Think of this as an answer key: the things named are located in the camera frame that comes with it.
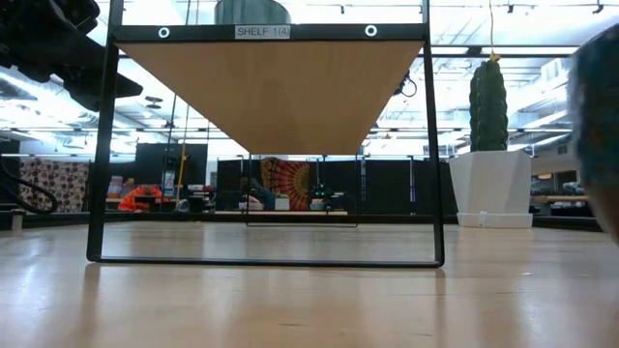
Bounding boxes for black hanging cable loop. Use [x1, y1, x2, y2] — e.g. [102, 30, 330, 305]
[394, 70, 418, 99]

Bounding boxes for person in orange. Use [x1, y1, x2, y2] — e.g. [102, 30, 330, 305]
[117, 184, 165, 214]

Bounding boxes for brown patterned panel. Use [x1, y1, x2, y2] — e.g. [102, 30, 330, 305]
[17, 157, 91, 215]

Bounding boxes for wooden background table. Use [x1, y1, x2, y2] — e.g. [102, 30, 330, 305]
[212, 209, 349, 218]

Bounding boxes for yellow hanging cord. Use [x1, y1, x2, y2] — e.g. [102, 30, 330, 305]
[487, 0, 502, 63]

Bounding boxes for black frame wooden shelf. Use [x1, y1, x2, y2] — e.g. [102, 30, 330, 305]
[85, 0, 446, 270]

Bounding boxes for green cactus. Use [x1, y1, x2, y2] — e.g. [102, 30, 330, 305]
[468, 58, 510, 154]

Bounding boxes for black looping cable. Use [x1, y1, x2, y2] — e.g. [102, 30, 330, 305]
[0, 157, 60, 217]

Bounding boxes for black monitor panel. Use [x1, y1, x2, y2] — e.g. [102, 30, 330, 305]
[133, 142, 209, 188]

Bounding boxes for dark green brown mug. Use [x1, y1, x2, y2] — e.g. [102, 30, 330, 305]
[568, 22, 619, 246]

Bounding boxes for black partition wall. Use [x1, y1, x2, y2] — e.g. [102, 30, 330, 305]
[215, 158, 458, 218]

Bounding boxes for large teal mug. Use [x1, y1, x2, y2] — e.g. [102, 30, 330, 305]
[214, 0, 293, 26]

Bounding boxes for black aluminium table frame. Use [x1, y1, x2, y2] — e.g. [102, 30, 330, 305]
[0, 211, 604, 232]

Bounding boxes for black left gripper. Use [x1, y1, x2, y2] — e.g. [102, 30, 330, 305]
[0, 18, 145, 113]

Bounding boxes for white pot saucer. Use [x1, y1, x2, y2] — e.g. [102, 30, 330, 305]
[456, 211, 534, 230]

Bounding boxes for orange patterned tapestry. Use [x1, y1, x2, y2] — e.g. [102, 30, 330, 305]
[259, 157, 311, 212]

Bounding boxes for white faceted plant pot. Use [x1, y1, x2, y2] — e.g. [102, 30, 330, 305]
[448, 149, 533, 217]

